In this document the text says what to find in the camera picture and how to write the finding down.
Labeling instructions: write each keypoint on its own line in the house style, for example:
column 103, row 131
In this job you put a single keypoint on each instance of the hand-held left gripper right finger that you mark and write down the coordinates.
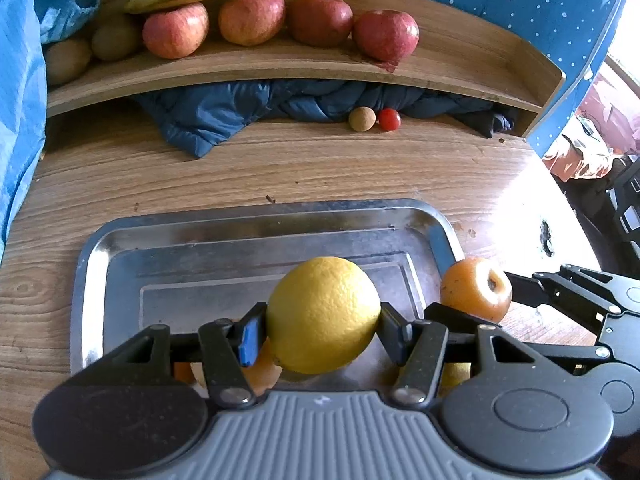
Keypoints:
column 395, row 335

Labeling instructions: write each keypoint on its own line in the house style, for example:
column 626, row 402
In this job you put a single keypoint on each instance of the yellow green apple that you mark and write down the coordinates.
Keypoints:
column 456, row 375

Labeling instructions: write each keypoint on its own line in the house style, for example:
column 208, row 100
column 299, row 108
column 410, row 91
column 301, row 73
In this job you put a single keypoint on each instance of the red apple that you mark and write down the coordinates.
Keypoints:
column 386, row 35
column 320, row 18
column 251, row 18
column 175, row 31

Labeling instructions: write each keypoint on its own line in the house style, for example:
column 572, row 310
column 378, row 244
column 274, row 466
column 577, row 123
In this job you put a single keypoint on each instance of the brown kiwi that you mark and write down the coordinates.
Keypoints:
column 67, row 60
column 116, row 37

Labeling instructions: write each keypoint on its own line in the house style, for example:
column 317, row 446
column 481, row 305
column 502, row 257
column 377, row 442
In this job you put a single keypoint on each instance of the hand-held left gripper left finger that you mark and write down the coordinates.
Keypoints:
column 248, row 337

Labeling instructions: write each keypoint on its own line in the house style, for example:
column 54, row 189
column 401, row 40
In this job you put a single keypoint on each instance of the small brown round fruit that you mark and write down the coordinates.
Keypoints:
column 362, row 119

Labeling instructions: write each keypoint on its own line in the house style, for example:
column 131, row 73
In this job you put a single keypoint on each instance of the red cherry tomato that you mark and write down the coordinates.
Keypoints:
column 389, row 119

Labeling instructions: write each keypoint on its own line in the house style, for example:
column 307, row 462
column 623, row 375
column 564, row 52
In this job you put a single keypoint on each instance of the blue plastic bag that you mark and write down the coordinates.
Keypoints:
column 65, row 0

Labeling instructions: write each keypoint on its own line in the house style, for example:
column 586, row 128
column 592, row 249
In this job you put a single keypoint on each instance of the orange persimmon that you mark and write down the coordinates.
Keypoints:
column 470, row 292

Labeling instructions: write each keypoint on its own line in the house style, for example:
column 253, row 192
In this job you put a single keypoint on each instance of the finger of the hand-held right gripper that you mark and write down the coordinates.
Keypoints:
column 550, row 290
column 452, row 317

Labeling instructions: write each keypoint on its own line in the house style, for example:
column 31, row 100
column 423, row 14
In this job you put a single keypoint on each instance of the pink patterned cloth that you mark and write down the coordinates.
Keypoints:
column 585, row 155

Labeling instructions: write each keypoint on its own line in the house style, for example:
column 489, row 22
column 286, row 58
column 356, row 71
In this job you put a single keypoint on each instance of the wooden shelf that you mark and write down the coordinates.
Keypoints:
column 450, row 55

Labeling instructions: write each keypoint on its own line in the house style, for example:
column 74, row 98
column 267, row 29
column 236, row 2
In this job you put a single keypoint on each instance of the dark plastic frame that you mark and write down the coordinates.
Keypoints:
column 627, row 210

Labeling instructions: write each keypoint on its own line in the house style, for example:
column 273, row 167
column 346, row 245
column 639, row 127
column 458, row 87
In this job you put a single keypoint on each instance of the small orange tangerine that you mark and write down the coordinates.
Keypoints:
column 262, row 372
column 183, row 373

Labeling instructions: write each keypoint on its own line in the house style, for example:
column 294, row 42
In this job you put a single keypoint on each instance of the yellow lemon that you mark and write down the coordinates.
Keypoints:
column 322, row 315

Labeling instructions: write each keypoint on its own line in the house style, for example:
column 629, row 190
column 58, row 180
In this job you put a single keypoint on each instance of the light blue cloth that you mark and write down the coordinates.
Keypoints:
column 20, row 85

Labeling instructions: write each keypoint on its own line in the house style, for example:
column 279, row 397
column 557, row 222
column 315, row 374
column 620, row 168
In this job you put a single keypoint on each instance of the dark blue jacket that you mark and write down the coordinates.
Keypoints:
column 225, row 110

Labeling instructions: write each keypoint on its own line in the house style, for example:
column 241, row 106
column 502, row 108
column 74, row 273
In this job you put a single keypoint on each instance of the metal tray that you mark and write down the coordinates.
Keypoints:
column 200, row 270

